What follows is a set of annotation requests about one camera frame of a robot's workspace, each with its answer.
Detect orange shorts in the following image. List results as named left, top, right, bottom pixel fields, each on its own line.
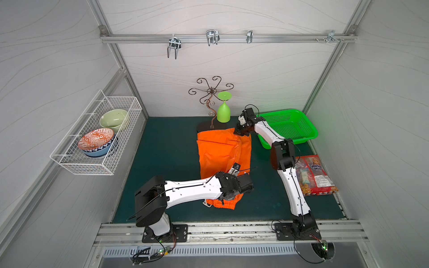
left=196, top=127, right=252, bottom=211

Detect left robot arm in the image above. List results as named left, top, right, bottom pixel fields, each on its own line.
left=130, top=172, right=254, bottom=237

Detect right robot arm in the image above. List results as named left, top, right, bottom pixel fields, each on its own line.
left=234, top=108, right=317, bottom=240

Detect green plastic goblet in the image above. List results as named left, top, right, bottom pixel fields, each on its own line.
left=217, top=91, right=232, bottom=124

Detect green plastic basket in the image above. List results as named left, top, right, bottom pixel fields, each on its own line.
left=260, top=109, right=318, bottom=145

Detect brown metal cup stand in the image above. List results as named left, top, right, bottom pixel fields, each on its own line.
left=188, top=75, right=235, bottom=133

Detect red snack bag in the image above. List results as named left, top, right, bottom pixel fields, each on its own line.
left=296, top=155, right=338, bottom=196

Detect middle metal hook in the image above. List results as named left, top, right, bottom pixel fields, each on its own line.
left=206, top=30, right=220, bottom=46

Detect metal hook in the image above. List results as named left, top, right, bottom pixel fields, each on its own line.
left=206, top=30, right=220, bottom=46
left=167, top=37, right=182, bottom=59

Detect left metal hook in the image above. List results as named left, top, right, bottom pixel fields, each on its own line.
left=167, top=37, right=182, bottom=59

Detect pale green bowl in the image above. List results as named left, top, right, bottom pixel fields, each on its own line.
left=99, top=109, right=130, bottom=134

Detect orange patterned bowl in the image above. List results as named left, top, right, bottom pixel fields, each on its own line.
left=77, top=128, right=115, bottom=157

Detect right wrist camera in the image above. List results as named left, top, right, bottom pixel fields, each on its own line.
left=238, top=116, right=246, bottom=126

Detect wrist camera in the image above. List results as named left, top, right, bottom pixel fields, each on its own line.
left=238, top=116, right=246, bottom=126
left=229, top=163, right=241, bottom=176

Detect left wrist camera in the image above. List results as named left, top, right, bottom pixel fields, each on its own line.
left=229, top=163, right=241, bottom=176

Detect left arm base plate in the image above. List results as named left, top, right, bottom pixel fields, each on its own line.
left=141, top=224, right=188, bottom=243

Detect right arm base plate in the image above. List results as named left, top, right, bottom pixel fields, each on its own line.
left=271, top=222, right=322, bottom=241

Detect small metal bracket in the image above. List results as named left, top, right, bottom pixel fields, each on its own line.
left=246, top=30, right=253, bottom=44

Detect right base black cable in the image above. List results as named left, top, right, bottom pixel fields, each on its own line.
left=270, top=218, right=331, bottom=266

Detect left base cable bundle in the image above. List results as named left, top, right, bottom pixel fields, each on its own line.
left=130, top=232, right=178, bottom=265

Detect right metal hook bracket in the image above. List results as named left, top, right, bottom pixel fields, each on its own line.
left=315, top=30, right=342, bottom=44

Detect aluminium front rail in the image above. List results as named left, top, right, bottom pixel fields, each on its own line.
left=93, top=220, right=369, bottom=246

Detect aluminium rail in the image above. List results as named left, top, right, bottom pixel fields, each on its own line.
left=101, top=33, right=358, bottom=45
left=93, top=220, right=369, bottom=246

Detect white wire wall basket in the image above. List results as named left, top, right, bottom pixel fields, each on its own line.
left=50, top=91, right=142, bottom=175

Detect aluminium top rail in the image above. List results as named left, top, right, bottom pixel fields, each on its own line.
left=101, top=33, right=358, bottom=45

